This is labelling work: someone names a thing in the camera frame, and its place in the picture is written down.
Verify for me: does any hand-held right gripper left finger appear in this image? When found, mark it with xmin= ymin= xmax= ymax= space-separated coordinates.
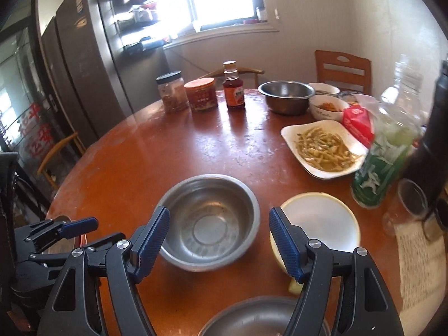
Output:
xmin=37 ymin=206 xmax=171 ymax=336

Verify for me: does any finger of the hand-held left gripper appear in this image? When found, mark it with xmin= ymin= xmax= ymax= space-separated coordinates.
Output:
xmin=24 ymin=232 xmax=127 ymax=271
xmin=24 ymin=217 xmax=99 ymax=244

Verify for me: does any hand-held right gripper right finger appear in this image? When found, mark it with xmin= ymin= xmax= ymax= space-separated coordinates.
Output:
xmin=268 ymin=206 xmax=401 ymax=336

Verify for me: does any yellow ceramic bowl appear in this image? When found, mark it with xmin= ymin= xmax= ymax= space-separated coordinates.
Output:
xmin=269 ymin=192 xmax=361 ymax=295

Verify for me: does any wide steel bowl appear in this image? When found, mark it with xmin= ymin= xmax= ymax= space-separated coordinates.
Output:
xmin=153 ymin=174 xmax=261 ymax=272

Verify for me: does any shallow steel pan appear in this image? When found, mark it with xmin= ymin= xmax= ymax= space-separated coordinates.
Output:
xmin=198 ymin=296 xmax=331 ymax=336

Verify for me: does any yellow wooden armchair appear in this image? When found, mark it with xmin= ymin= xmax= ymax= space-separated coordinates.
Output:
xmin=37 ymin=131 xmax=87 ymax=192
xmin=197 ymin=65 xmax=265 ymax=82

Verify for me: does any red paper decoration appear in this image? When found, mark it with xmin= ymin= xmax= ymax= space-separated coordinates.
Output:
xmin=19 ymin=102 xmax=53 ymax=158

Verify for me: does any white plate with food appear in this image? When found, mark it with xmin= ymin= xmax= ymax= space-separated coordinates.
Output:
xmin=280 ymin=120 xmax=370 ymax=180

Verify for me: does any green label plastic bottle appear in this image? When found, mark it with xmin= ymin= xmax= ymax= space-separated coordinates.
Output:
xmin=351 ymin=54 xmax=426 ymax=209

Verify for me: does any clear plastic cup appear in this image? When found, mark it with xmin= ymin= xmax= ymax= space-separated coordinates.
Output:
xmin=382 ymin=178 xmax=436 ymax=235

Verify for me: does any printed paper sheet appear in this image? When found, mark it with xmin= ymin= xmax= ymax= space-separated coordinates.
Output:
xmin=394 ymin=217 xmax=443 ymax=312

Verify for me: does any white printed ceramic bowl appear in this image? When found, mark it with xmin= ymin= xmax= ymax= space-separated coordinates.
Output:
xmin=309 ymin=94 xmax=351 ymax=122

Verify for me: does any red tissue packet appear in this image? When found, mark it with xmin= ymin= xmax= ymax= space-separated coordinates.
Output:
xmin=341 ymin=94 xmax=382 ymax=149

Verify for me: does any black lid clear jar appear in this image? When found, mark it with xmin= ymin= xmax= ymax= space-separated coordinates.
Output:
xmin=156 ymin=71 xmax=186 ymax=114

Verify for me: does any small steel cup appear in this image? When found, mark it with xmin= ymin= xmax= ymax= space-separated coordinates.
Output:
xmin=423 ymin=203 xmax=448 ymax=242

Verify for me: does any red label jar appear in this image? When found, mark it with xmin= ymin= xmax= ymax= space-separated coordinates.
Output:
xmin=184 ymin=78 xmax=218 ymax=113

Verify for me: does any amber sauce bottle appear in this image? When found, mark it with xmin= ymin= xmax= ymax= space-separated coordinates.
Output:
xmin=223 ymin=61 xmax=246 ymax=110

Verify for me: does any plain white ceramic bowl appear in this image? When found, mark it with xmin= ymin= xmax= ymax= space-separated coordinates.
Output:
xmin=307 ymin=83 xmax=341 ymax=99

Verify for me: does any grey refrigerator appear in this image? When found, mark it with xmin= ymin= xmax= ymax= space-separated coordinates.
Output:
xmin=35 ymin=0 xmax=172 ymax=141

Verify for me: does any brown wooden chair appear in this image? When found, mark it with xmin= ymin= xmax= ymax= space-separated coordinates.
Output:
xmin=314 ymin=50 xmax=372 ymax=97

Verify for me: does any black thermos flask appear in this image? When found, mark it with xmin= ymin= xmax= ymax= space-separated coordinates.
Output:
xmin=399 ymin=59 xmax=448 ymax=225

